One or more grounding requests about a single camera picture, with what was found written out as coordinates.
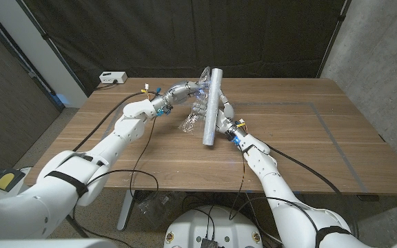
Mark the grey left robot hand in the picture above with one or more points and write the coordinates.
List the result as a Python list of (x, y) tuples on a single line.
[(179, 93)]

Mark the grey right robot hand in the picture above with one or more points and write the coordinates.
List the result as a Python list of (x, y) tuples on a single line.
[(227, 120)]

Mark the plastic wrap roll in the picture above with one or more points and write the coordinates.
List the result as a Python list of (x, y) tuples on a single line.
[(213, 103)]

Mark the clear plastic wrap sheet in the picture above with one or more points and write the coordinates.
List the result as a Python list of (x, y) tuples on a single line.
[(189, 124)]

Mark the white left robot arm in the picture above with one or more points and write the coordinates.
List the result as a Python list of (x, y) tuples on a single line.
[(126, 127)]

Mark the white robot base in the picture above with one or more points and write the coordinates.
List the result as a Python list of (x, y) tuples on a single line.
[(188, 227)]

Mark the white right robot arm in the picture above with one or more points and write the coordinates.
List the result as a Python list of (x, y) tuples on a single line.
[(271, 175)]

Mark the grey tape outline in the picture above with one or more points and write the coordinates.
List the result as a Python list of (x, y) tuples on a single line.
[(288, 103)]

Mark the black backdrop curtain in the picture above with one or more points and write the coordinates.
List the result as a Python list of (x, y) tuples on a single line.
[(150, 34)]

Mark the white power strip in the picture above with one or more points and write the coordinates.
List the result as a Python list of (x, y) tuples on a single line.
[(113, 77)]

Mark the crumpled clear plastic bag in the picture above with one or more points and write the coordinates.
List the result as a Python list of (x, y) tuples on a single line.
[(157, 206)]

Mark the black finned electronics box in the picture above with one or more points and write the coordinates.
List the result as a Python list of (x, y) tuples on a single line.
[(209, 243)]

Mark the white table leg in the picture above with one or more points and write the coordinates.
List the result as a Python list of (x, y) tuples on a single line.
[(124, 213)]

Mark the black backdrop stand pole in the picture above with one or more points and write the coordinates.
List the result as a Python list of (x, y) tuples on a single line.
[(47, 38), (334, 34)]

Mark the black table foot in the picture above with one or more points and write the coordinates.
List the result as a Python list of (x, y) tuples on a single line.
[(369, 198)]

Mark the yellow and black pads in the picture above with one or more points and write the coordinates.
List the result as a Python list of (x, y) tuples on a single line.
[(5, 179)]

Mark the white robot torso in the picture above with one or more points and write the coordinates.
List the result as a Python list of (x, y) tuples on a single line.
[(47, 244)]

